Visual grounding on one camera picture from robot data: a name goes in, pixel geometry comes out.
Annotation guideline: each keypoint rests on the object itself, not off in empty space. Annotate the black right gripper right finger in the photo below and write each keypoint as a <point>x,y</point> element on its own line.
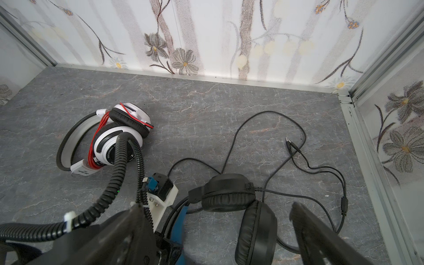
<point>318,243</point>

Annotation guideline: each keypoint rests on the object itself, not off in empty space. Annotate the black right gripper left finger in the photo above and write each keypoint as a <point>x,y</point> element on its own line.
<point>125,239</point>

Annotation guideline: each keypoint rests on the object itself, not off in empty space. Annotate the white black headphones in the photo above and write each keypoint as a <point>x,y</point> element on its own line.
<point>123,117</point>

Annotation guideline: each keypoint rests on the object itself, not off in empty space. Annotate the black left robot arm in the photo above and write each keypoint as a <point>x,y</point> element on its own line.
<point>49,244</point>

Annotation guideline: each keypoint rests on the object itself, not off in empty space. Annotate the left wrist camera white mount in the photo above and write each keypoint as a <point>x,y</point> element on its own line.
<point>161,193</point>

